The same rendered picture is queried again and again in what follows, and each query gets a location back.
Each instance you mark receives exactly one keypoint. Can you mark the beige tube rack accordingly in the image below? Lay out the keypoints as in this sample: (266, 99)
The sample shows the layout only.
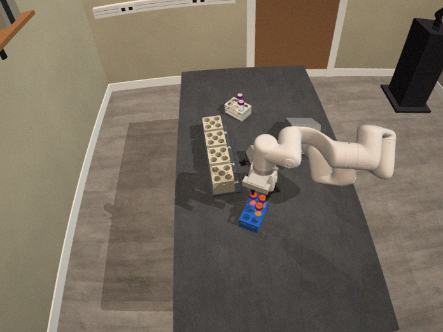
(232, 109)

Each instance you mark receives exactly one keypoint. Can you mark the beige bucket adapter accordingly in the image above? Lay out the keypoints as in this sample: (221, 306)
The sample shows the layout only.
(222, 178)
(215, 139)
(213, 124)
(218, 156)

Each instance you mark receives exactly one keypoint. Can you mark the blue tube rack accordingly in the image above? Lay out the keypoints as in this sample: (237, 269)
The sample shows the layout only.
(247, 219)

